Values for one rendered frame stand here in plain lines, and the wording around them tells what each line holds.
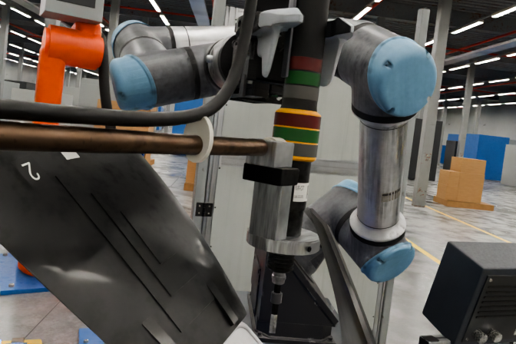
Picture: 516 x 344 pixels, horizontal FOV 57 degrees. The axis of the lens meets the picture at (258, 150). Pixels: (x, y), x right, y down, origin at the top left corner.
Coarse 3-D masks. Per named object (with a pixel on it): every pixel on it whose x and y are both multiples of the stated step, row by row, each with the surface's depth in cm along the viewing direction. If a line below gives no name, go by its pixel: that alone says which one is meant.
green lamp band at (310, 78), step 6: (294, 72) 43; (300, 72) 42; (306, 72) 42; (312, 72) 43; (288, 78) 43; (294, 78) 43; (300, 78) 42; (306, 78) 42; (312, 78) 43; (318, 78) 43; (306, 84) 42; (312, 84) 43; (318, 84) 43
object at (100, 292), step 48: (0, 192) 32; (48, 192) 36; (96, 192) 39; (144, 192) 44; (0, 240) 31; (48, 240) 33; (96, 240) 36; (144, 240) 39; (192, 240) 43; (48, 288) 31; (96, 288) 34; (144, 288) 36; (192, 288) 39; (144, 336) 34; (192, 336) 36
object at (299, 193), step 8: (296, 160) 43; (304, 168) 43; (304, 176) 43; (304, 184) 43; (296, 192) 43; (304, 192) 43; (296, 200) 43; (304, 200) 44; (296, 208) 43; (304, 208) 44; (296, 216) 43; (288, 224) 43; (296, 224) 44; (288, 232) 43; (296, 232) 44; (272, 256) 44; (280, 256) 44; (288, 256) 44; (272, 264) 44; (280, 264) 44; (288, 264) 44; (280, 272) 44; (288, 272) 44
